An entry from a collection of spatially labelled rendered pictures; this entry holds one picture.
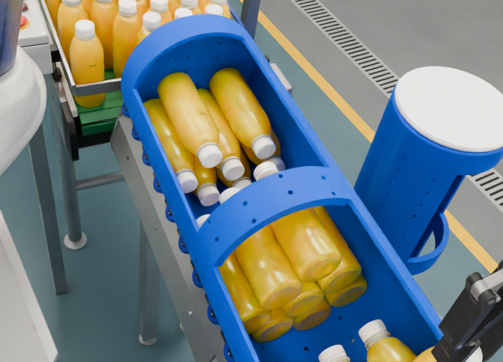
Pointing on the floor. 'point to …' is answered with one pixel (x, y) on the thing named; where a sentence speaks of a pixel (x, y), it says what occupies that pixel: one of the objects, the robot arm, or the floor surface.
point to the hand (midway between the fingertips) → (472, 341)
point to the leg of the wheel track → (148, 292)
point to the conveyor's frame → (71, 151)
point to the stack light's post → (251, 7)
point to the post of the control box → (47, 209)
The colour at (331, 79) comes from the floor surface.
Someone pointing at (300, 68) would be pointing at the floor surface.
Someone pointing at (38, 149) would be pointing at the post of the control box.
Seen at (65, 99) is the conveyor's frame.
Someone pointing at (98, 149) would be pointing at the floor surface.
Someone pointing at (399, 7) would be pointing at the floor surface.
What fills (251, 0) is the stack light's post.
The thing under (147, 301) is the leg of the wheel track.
